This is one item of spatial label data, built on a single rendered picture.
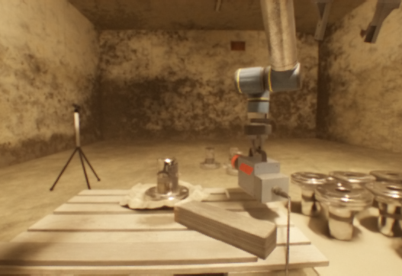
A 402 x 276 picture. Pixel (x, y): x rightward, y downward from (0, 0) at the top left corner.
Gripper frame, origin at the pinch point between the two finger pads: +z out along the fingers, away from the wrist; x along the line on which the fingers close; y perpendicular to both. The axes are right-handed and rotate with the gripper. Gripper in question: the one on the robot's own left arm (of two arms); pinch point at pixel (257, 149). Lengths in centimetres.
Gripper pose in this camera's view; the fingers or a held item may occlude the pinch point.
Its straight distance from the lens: 119.3
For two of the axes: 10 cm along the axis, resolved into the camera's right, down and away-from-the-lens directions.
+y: -2.1, -0.9, 9.7
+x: -9.8, 0.3, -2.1
